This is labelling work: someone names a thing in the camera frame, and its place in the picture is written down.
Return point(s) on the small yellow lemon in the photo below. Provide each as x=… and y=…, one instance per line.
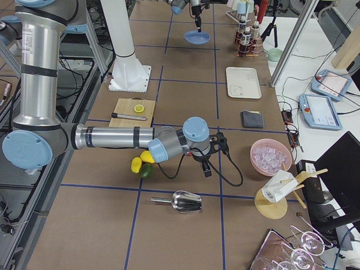
x=136, y=165

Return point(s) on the blue plastic plate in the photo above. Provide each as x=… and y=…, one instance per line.
x=196, y=38

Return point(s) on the green lime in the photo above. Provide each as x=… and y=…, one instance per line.
x=146, y=170

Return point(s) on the dark tea bottle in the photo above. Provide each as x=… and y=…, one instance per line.
x=254, y=33
x=241, y=28
x=244, y=46

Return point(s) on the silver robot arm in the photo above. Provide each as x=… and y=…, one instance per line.
x=177, y=6
x=38, y=137

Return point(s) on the cream bear serving tray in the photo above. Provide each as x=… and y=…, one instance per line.
x=242, y=82

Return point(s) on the black monitor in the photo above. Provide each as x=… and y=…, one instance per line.
x=342, y=180

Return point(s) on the dark tea bottle right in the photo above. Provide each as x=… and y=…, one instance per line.
x=254, y=33

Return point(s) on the near blue teach pendant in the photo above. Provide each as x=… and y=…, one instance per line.
x=319, y=112

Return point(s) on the grey folded cloth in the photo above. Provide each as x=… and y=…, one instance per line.
x=252, y=119

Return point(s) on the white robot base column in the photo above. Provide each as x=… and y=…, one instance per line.
x=128, y=73

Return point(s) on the pink bowl of ice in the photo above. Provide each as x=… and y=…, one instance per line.
x=268, y=156

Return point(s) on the red cylinder bottle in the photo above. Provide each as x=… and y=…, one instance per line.
x=262, y=10

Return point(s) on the black camera tripod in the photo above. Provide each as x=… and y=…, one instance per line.
x=272, y=25

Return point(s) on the mint green bowl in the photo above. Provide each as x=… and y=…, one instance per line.
x=274, y=54

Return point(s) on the dark tea bottle middle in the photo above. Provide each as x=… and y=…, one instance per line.
x=244, y=46

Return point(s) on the aluminium frame post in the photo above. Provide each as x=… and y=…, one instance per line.
x=299, y=27

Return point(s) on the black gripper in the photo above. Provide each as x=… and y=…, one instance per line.
x=201, y=158
x=196, y=11

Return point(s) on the steel ice scoop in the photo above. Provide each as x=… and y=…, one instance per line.
x=182, y=201

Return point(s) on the white wire cup rack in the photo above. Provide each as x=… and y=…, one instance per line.
x=239, y=8

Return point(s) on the far blue teach pendant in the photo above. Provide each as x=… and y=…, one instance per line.
x=331, y=84

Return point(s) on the large yellow lemon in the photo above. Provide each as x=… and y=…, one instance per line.
x=146, y=157

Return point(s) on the blue teach pendant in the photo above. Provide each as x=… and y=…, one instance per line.
x=319, y=112
x=331, y=84

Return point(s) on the dark tea bottle left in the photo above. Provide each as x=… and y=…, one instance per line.
x=241, y=28

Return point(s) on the half lemon slice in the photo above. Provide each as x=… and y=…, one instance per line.
x=139, y=108

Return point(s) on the wine glass on tray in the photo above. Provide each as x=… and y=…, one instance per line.
x=311, y=241

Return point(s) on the copper wire bottle rack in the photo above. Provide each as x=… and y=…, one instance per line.
x=254, y=50

